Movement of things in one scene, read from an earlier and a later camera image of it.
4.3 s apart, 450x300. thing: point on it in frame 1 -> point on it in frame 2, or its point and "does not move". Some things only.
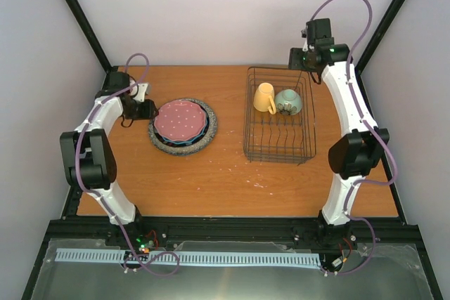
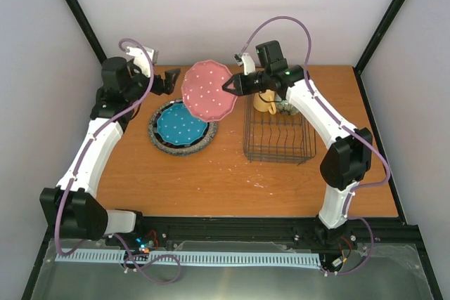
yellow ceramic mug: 263,100 does not move
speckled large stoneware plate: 181,150 does not move
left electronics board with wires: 145,243 does not move
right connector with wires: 339,261 does not move
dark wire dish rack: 276,138 does not move
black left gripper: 148,111 -> 168,83
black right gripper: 293,62 -> 240,88
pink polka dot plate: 180,120 -> 202,93
